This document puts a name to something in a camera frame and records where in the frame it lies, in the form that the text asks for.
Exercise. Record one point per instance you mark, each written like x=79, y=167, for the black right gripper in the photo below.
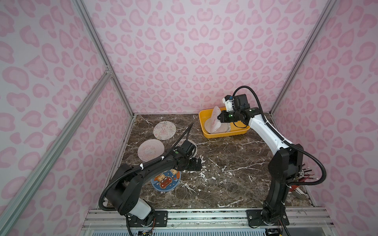
x=222, y=116

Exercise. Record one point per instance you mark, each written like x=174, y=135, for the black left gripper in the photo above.
x=194, y=163

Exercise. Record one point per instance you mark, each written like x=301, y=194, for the pink unicorn moon coaster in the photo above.
x=224, y=128

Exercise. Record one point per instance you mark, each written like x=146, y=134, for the blue car coaster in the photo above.
x=166, y=181

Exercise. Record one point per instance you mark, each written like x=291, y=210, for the pink rainbow horse coaster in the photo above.
x=213, y=124

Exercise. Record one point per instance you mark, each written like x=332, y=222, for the white butterfly doodle coaster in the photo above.
x=164, y=130

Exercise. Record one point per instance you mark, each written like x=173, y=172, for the pink rainbow unicorn coaster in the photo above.
x=150, y=149

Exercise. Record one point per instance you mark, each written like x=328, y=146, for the white alpaca coaster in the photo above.
x=189, y=147

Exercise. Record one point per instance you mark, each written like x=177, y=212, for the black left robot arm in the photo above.
x=123, y=192

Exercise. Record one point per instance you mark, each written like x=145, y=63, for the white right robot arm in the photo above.
x=284, y=167

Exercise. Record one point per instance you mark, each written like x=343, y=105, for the yellow plastic storage box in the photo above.
x=237, y=128

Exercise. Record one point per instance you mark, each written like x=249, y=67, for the red pen cup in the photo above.
x=296, y=189

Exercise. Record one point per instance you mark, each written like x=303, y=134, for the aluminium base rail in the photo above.
x=302, y=221

